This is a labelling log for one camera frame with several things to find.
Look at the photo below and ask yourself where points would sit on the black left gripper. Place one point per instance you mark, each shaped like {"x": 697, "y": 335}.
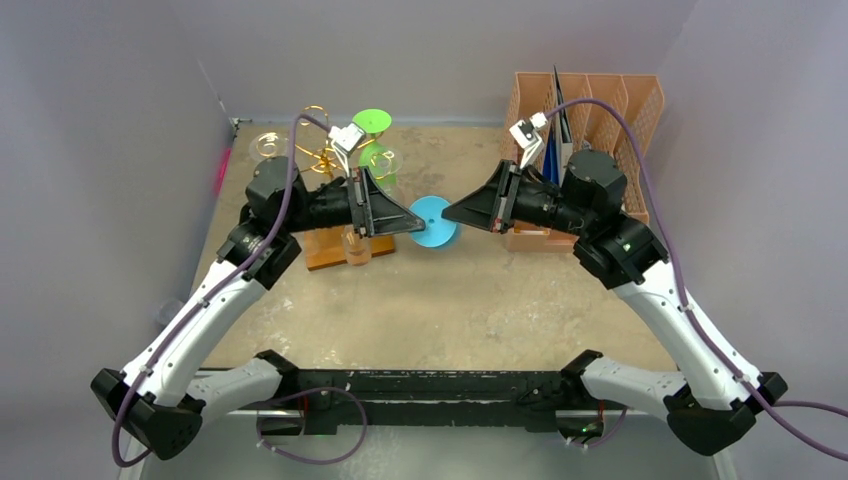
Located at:
{"x": 384, "y": 214}

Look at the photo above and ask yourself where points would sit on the clear glass back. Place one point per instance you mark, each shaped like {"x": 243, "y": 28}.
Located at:
{"x": 267, "y": 145}

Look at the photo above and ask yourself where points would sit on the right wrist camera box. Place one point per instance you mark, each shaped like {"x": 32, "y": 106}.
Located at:
{"x": 527, "y": 134}

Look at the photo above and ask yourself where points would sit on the green plastic goblet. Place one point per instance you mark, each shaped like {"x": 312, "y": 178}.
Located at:
{"x": 375, "y": 122}

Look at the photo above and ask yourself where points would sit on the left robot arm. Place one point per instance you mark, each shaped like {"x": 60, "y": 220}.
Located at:
{"x": 158, "y": 398}

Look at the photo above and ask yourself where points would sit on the gold wine glass rack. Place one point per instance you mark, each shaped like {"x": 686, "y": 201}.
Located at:
{"x": 323, "y": 246}

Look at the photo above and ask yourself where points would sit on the peach file organizer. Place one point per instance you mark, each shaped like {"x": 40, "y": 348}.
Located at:
{"x": 638, "y": 98}

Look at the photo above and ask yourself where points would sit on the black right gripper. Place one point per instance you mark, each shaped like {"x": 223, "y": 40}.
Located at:
{"x": 508, "y": 197}

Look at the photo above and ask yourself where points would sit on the blue folder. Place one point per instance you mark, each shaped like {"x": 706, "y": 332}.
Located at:
{"x": 551, "y": 162}

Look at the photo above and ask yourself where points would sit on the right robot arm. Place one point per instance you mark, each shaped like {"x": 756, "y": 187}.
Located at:
{"x": 712, "y": 398}

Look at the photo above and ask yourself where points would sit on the grey white folder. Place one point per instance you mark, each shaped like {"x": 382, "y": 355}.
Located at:
{"x": 563, "y": 126}

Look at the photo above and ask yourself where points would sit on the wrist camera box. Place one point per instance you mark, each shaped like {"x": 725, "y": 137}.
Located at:
{"x": 527, "y": 134}
{"x": 344, "y": 141}

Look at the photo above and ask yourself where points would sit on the clear glass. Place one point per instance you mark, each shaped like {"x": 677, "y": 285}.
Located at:
{"x": 267, "y": 145}
{"x": 385, "y": 165}
{"x": 356, "y": 248}

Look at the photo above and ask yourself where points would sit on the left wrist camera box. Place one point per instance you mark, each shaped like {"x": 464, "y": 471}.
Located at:
{"x": 344, "y": 141}

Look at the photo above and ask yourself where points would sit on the blue plastic goblet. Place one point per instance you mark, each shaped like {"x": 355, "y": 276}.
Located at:
{"x": 439, "y": 233}

